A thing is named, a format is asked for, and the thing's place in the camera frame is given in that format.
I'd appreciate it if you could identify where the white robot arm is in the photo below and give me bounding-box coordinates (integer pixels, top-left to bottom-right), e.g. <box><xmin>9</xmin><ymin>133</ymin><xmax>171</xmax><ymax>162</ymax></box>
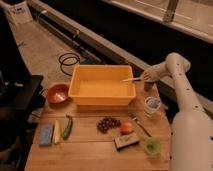
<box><xmin>142</xmin><ymin>52</ymin><xmax>213</xmax><ymax>171</ymax></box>

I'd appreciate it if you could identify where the clear glass cup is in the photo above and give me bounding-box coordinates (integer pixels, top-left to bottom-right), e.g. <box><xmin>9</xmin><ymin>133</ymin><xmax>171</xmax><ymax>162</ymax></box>
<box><xmin>144</xmin><ymin>97</ymin><xmax>161</xmax><ymax>117</ymax></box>

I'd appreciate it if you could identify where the green plastic cup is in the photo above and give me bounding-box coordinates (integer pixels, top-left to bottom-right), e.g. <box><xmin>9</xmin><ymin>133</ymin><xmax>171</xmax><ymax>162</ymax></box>
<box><xmin>144</xmin><ymin>138</ymin><xmax>161</xmax><ymax>156</ymax></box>

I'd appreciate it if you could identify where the metal fork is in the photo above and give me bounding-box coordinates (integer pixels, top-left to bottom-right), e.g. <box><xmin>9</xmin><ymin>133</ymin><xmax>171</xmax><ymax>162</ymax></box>
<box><xmin>129</xmin><ymin>114</ymin><xmax>152</xmax><ymax>137</ymax></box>

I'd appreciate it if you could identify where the peach fruit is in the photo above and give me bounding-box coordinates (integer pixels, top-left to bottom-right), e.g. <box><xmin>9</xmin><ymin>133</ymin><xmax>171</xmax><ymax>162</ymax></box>
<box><xmin>120</xmin><ymin>122</ymin><xmax>134</xmax><ymax>135</ymax></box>

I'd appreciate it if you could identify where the yellow plastic tub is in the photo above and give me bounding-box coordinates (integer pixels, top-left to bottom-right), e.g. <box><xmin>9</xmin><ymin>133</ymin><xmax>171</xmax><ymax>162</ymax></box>
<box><xmin>68</xmin><ymin>65</ymin><xmax>136</xmax><ymax>106</ymax></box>

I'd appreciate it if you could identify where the bunch of dark grapes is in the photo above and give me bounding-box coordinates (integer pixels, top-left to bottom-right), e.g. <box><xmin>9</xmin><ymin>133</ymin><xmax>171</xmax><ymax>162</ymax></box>
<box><xmin>97</xmin><ymin>117</ymin><xmax>121</xmax><ymax>133</ymax></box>

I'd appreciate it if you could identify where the black eraser block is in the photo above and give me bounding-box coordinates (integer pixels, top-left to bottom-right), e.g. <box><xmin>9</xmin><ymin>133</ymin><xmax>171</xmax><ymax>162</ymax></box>
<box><xmin>114</xmin><ymin>134</ymin><xmax>139</xmax><ymax>151</ymax></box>

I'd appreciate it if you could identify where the orange bowl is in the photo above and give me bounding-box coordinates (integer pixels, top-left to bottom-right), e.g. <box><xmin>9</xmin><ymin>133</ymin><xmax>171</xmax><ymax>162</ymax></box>
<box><xmin>46</xmin><ymin>83</ymin><xmax>69</xmax><ymax>104</ymax></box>

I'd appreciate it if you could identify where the green cucumber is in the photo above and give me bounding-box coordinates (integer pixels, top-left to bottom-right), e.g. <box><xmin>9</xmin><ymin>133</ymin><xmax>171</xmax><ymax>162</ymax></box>
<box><xmin>62</xmin><ymin>115</ymin><xmax>73</xmax><ymax>140</ymax></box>

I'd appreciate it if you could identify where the yellow corn cob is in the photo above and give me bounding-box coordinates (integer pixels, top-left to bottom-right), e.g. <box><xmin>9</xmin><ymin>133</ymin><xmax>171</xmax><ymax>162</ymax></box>
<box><xmin>53</xmin><ymin>120</ymin><xmax>61</xmax><ymax>144</ymax></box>

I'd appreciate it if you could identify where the blue sponge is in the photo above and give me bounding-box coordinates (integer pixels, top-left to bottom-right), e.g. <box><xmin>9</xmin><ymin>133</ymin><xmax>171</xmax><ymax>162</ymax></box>
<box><xmin>39</xmin><ymin>123</ymin><xmax>53</xmax><ymax>146</ymax></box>

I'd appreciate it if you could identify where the white box on floor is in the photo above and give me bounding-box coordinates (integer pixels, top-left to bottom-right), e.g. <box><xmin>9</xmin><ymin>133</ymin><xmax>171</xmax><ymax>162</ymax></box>
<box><xmin>4</xmin><ymin>1</ymin><xmax>33</xmax><ymax>26</ymax></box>

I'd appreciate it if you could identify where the black coiled cable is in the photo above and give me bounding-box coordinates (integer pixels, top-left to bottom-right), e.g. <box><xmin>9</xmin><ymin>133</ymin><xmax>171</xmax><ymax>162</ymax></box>
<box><xmin>58</xmin><ymin>52</ymin><xmax>82</xmax><ymax>77</ymax></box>

